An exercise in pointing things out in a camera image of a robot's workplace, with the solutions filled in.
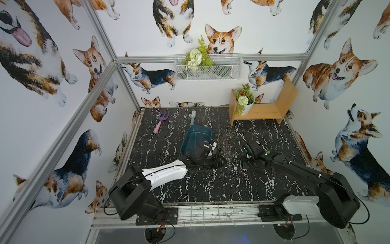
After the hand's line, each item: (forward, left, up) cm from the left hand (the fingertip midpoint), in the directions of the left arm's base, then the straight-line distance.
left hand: (225, 158), depth 80 cm
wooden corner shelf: (+39, -34, -7) cm, 53 cm away
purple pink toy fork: (+42, +43, -15) cm, 62 cm away
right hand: (+2, -13, -6) cm, 14 cm away
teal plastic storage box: (+23, +17, -13) cm, 31 cm away
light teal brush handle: (+42, +19, -14) cm, 48 cm away
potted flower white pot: (+34, -15, +9) cm, 39 cm away
